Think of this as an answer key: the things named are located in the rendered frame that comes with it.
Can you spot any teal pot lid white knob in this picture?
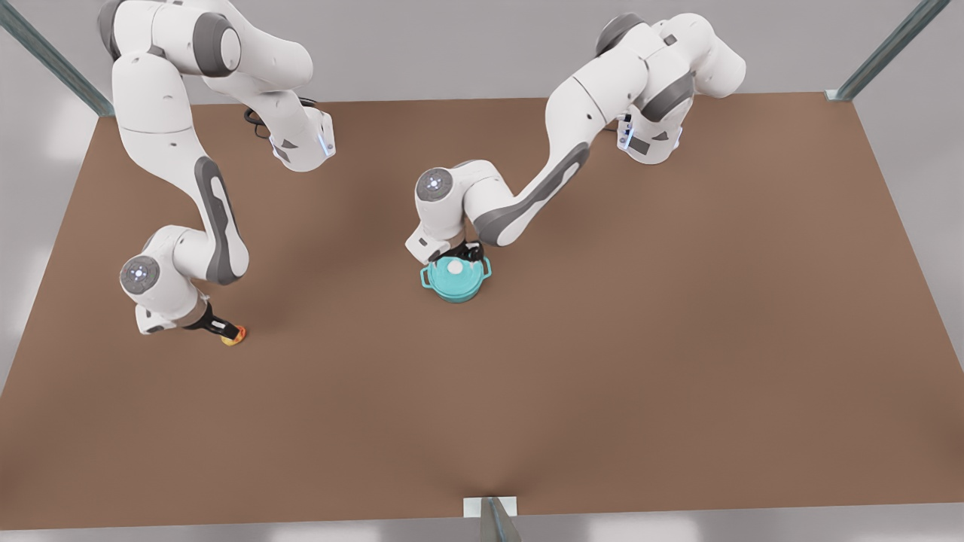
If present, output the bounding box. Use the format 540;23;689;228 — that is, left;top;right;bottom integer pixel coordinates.
429;256;487;285

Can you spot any teal pot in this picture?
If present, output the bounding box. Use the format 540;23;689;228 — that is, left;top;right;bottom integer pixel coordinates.
419;257;493;304

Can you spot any black cable loop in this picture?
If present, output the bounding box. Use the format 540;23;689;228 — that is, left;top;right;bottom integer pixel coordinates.
243;96;320;140

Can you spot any silver frame post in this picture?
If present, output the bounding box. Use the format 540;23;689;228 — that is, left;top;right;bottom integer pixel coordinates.
0;0;115;117
462;496;522;542
825;0;951;102

